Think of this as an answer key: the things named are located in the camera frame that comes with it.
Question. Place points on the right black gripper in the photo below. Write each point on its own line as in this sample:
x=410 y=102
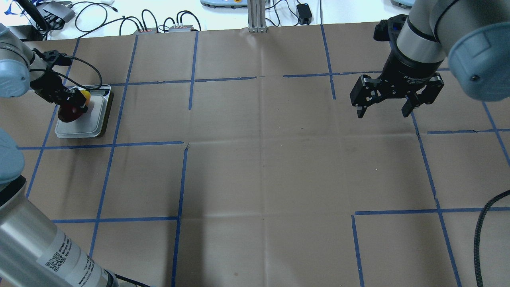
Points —
x=410 y=67

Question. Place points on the black power adapter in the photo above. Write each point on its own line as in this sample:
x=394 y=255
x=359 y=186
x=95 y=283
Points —
x=304 y=14

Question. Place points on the red yellow mango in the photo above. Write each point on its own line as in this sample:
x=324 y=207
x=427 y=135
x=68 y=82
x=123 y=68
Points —
x=70 y=113

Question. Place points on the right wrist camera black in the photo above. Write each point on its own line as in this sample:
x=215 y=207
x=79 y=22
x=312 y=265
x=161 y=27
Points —
x=389 y=30

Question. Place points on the blue teach pendant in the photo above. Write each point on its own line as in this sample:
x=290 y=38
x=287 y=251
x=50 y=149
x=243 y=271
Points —
x=232 y=4

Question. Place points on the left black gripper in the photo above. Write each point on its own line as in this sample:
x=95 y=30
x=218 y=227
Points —
x=45 y=84

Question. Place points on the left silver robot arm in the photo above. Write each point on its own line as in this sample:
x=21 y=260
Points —
x=34 y=251

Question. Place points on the brown paper table cover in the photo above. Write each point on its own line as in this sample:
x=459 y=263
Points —
x=236 y=160

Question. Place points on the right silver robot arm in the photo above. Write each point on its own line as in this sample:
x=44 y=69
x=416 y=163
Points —
x=472 y=35

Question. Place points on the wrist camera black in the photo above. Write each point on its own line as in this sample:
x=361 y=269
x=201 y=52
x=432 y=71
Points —
x=389 y=30
x=54 y=57

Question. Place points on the aluminium frame post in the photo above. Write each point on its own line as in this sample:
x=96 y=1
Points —
x=256 y=16

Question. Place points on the silver digital kitchen scale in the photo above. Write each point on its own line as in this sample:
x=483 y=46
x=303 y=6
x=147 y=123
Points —
x=93 y=123

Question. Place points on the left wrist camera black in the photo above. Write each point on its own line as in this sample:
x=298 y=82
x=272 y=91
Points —
x=54 y=57

